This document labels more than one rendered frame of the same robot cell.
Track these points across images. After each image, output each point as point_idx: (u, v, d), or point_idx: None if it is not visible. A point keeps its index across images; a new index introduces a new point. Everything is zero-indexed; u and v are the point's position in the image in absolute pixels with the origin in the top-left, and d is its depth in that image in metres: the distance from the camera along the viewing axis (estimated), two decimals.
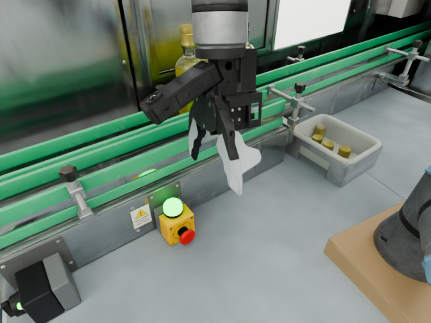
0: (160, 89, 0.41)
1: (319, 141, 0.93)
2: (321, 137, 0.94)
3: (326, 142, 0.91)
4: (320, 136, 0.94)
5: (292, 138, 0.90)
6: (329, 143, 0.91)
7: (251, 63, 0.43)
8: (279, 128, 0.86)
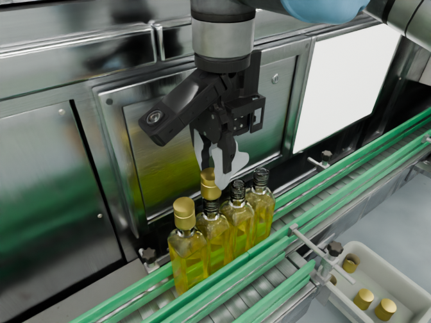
0: (159, 103, 0.37)
1: None
2: (213, 170, 0.49)
3: (363, 292, 0.72)
4: (210, 170, 0.49)
5: (320, 290, 0.69)
6: (367, 295, 0.71)
7: (255, 66, 0.39)
8: (305, 287, 0.66)
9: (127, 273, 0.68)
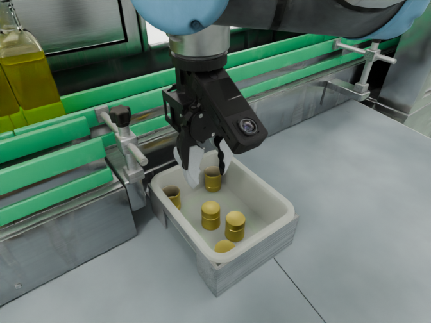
0: (228, 119, 0.34)
1: None
2: None
3: (207, 204, 0.53)
4: None
5: (143, 198, 0.51)
6: (211, 207, 0.52)
7: None
8: (108, 186, 0.47)
9: None
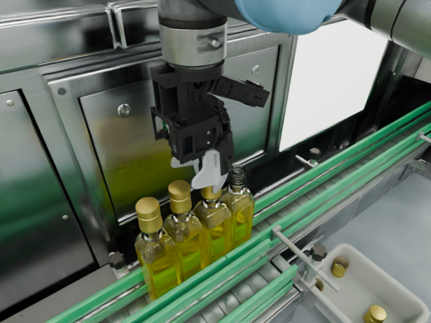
0: (254, 86, 0.41)
1: (190, 188, 0.46)
2: (181, 182, 0.46)
3: None
4: (179, 182, 0.46)
5: (305, 297, 0.65)
6: None
7: (158, 81, 0.36)
8: (288, 293, 0.61)
9: (99, 279, 0.64)
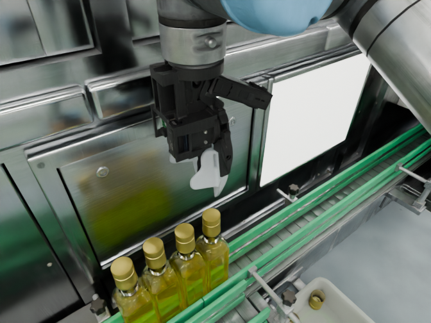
0: (256, 88, 0.41)
1: (163, 245, 0.50)
2: (156, 240, 0.50)
3: (180, 232, 0.51)
4: (153, 240, 0.50)
5: None
6: (185, 229, 0.51)
7: None
8: None
9: (84, 316, 0.67)
